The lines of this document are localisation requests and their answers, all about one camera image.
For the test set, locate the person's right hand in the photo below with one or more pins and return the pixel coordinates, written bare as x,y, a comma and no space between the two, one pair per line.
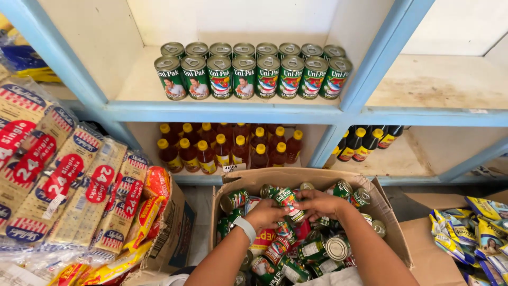
323,204

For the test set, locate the person's left hand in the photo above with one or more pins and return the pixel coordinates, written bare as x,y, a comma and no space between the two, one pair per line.
265,214

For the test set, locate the person's left fingers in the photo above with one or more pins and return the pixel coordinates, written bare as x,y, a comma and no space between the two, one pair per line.
282,210

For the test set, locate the person's right fingers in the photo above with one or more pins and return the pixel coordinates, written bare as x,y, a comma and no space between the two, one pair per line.
304,201

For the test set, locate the green labelled tin can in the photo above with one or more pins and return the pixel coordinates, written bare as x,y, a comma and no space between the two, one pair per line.
289,200

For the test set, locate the white wristwatch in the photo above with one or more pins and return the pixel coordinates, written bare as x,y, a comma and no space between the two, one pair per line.
244,228

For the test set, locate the heap of mixed tin cans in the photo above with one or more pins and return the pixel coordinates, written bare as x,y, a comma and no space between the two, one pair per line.
317,250

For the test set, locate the white paper shelf label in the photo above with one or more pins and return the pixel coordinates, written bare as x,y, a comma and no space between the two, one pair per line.
234,167

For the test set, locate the brown cardboard box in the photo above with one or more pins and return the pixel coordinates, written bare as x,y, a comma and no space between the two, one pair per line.
381,206

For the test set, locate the row of dark sauce bottles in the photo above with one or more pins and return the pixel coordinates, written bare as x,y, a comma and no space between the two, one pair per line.
359,145

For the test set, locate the group of amber sauce bottles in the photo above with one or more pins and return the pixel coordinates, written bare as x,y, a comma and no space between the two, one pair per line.
206,155

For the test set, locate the printed cardboard carton of snacks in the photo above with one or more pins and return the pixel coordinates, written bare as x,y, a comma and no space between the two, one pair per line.
174,230

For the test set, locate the blue and white shelf unit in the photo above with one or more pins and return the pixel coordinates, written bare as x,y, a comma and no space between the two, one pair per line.
226,111

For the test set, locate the rows of green sardine cans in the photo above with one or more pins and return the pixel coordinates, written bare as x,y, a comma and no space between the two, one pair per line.
244,77

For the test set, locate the carton of blue yellow sachets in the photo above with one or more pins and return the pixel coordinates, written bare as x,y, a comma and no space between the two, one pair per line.
432,258

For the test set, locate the pile of yellow red packets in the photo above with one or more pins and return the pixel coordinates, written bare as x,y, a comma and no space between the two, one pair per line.
99,270

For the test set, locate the stack of cracker packs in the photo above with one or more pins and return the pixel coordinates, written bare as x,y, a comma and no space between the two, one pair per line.
59,174

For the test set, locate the blue and yellow bag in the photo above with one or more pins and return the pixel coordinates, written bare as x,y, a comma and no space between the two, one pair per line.
27,59

